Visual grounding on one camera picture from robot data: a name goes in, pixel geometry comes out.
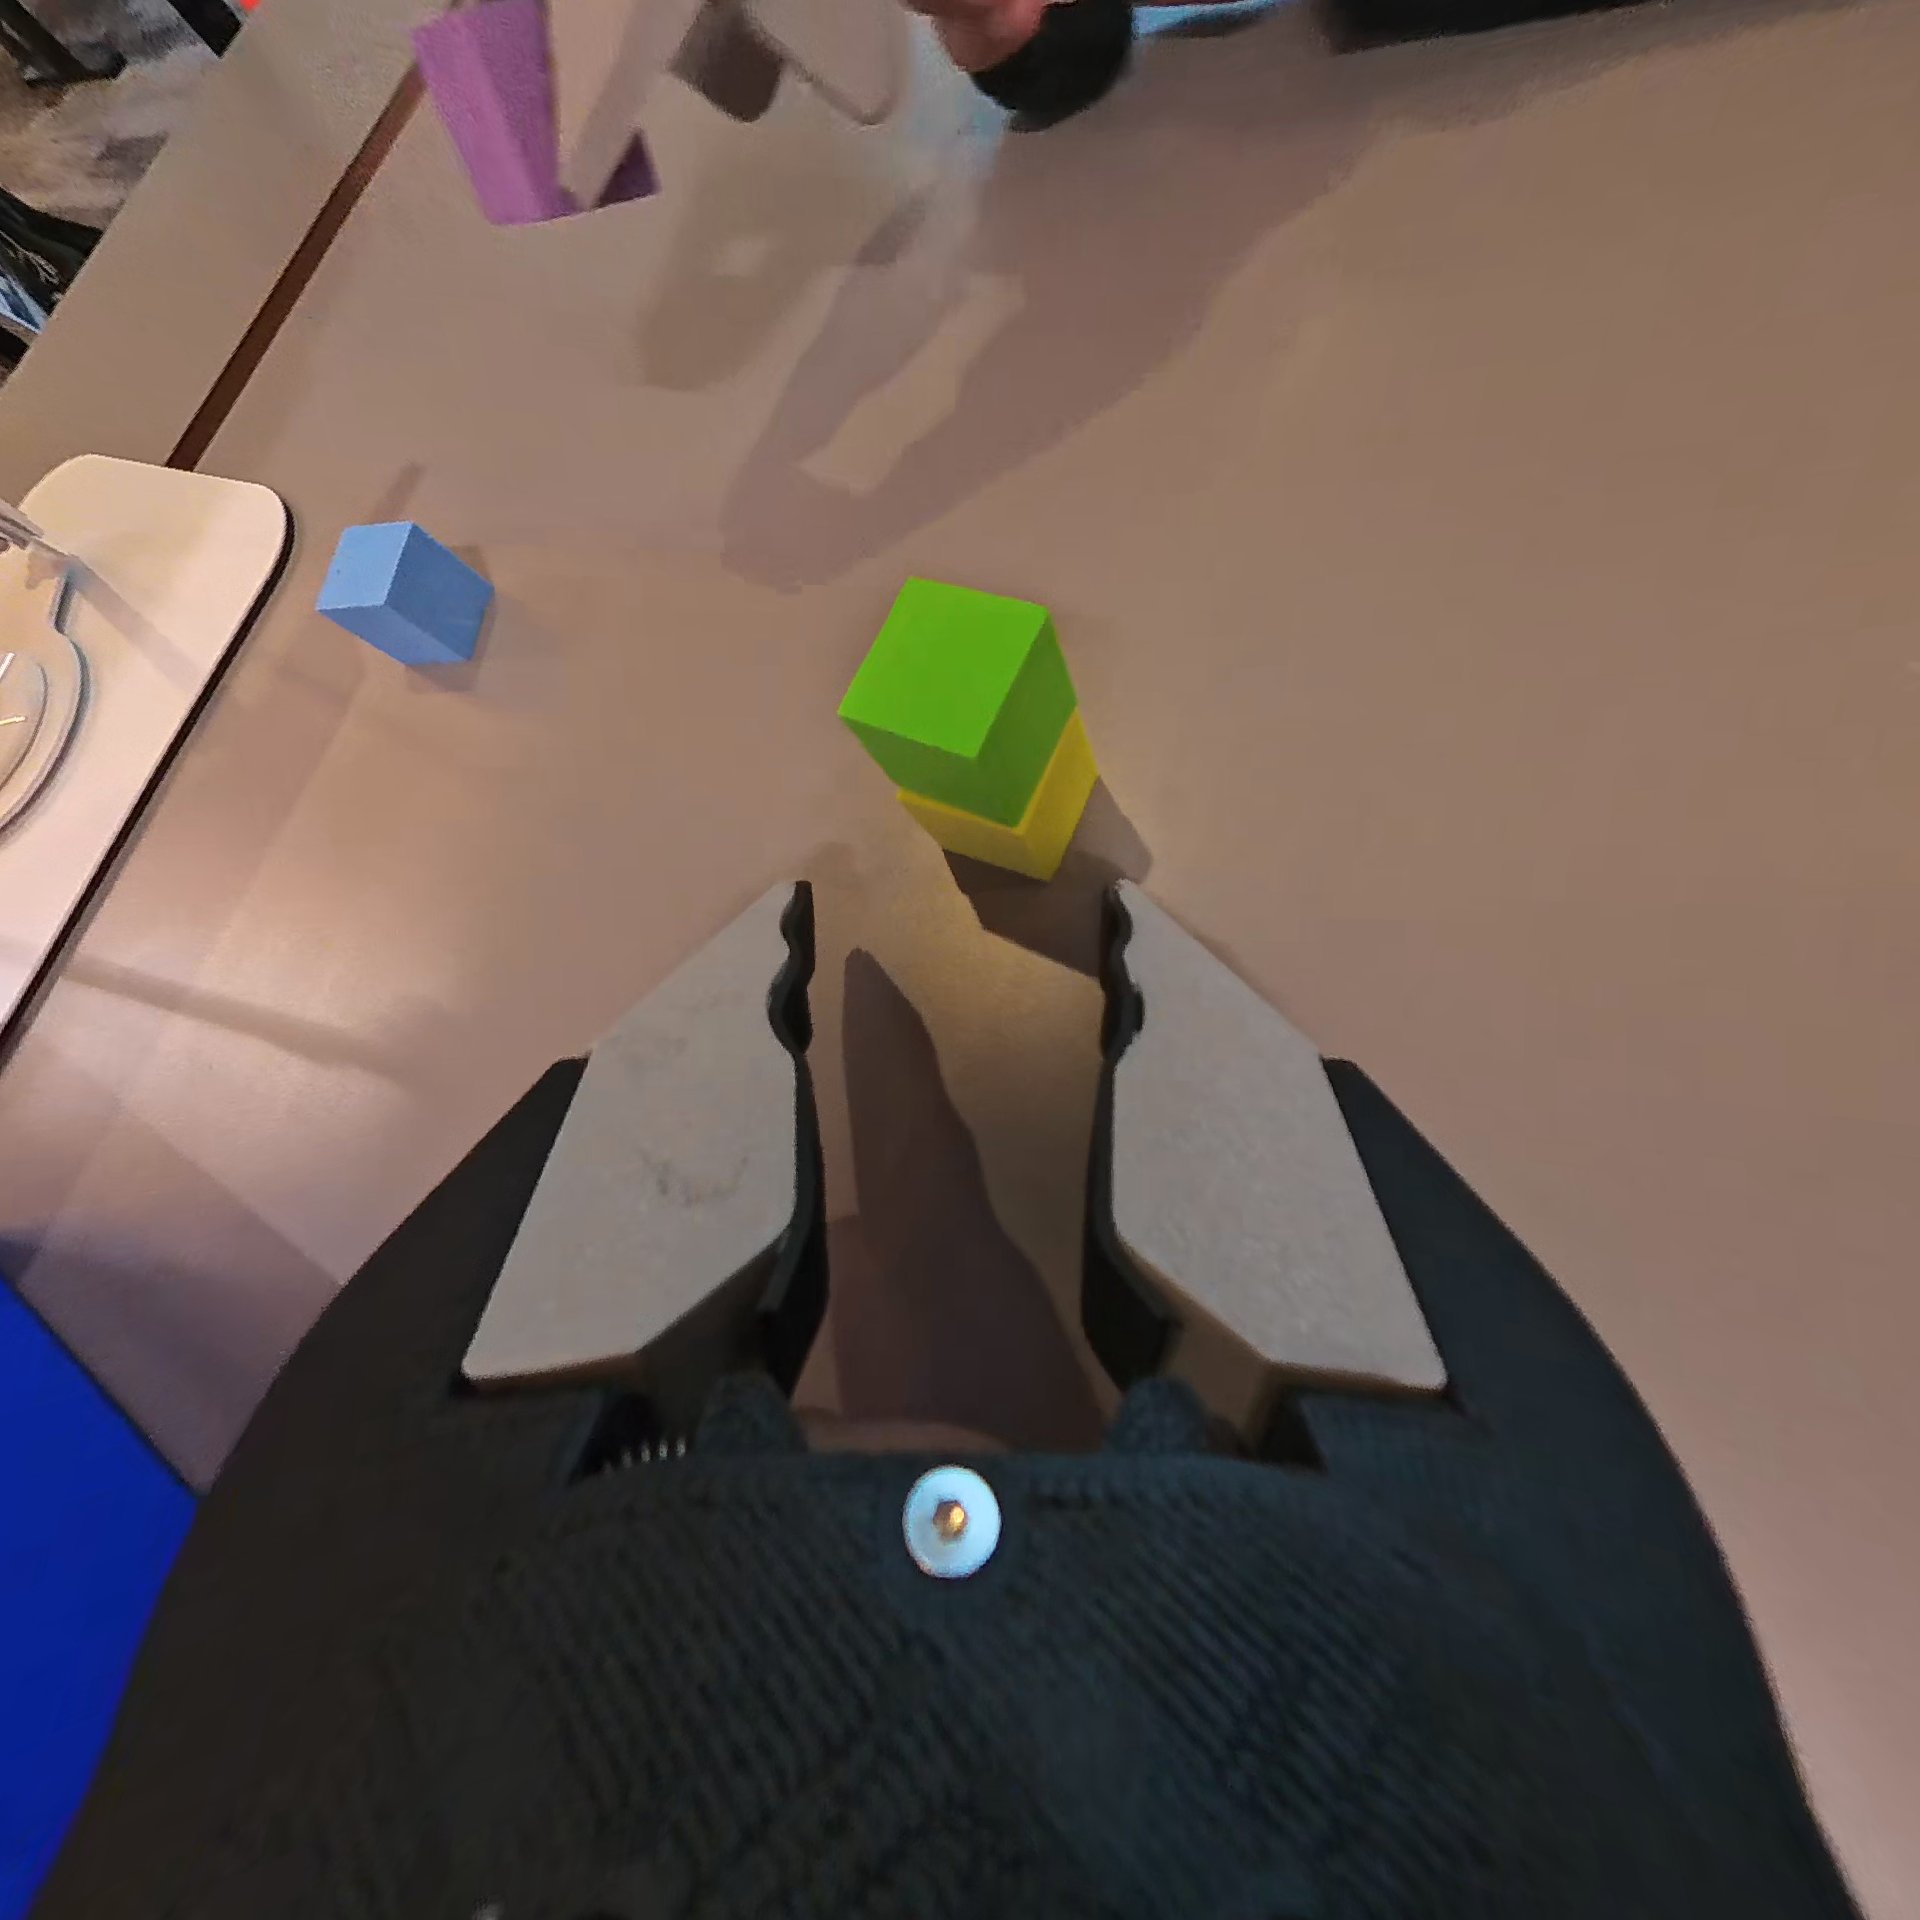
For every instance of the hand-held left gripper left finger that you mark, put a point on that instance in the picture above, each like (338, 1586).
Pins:
(662, 1188)

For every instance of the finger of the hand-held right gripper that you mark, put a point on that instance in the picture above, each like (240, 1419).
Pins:
(631, 89)
(840, 54)

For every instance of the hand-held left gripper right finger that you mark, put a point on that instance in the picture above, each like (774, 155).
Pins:
(1260, 1216)

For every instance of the purple foam cube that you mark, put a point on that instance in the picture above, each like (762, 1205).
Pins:
(504, 105)

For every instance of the yellow foam cube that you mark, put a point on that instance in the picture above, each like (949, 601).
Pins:
(1042, 823)

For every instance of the blue foam cube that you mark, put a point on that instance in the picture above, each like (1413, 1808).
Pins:
(406, 594)

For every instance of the green foam cube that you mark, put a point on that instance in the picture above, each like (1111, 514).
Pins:
(960, 698)

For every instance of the person's right forearm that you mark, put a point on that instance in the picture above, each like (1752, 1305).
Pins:
(1484, 10)

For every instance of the person's right hand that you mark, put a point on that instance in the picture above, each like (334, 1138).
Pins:
(983, 24)

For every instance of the blue plastic bin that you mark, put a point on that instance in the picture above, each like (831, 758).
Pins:
(75, 1574)

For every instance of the white document stand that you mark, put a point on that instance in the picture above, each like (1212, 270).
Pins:
(151, 632)

